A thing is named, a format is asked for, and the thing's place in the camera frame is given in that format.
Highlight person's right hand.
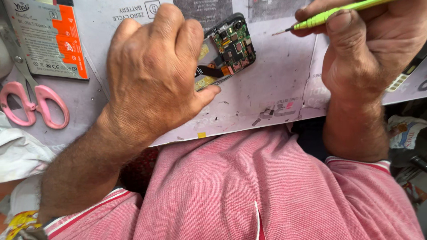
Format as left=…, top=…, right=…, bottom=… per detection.
left=291, top=0, right=427, bottom=101

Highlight person's left hand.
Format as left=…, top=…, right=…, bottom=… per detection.
left=106, top=3, right=222, bottom=144

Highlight green precision screwdriver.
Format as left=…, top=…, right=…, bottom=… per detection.
left=272, top=0, right=397, bottom=36

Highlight black smartphone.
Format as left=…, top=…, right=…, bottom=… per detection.
left=194, top=12, right=257, bottom=92

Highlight black phone part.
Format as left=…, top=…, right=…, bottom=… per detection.
left=385, top=47, right=427, bottom=94

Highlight crumpled newspaper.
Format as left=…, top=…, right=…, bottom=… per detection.
left=387, top=115, right=427, bottom=150

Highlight dark red patterned cloth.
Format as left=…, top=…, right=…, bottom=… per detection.
left=119, top=147, right=161, bottom=198

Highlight white printed cardboard sheet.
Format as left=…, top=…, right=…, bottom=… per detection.
left=73, top=0, right=427, bottom=147

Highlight silver and orange phone battery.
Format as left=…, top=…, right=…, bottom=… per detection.
left=2, top=0, right=90, bottom=81

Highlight heap of papers and wrappers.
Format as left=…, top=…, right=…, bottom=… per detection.
left=389, top=147, right=427, bottom=214

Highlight white cloth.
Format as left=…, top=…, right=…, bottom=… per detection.
left=0, top=112, right=56, bottom=214

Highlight pink striped-trim shirt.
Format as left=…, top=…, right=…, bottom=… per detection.
left=43, top=125, right=425, bottom=240

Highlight yellow printed wrapper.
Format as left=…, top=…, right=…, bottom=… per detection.
left=5, top=210, right=44, bottom=240

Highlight pink handled scissors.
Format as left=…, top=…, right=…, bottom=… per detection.
left=0, top=20, right=70, bottom=130

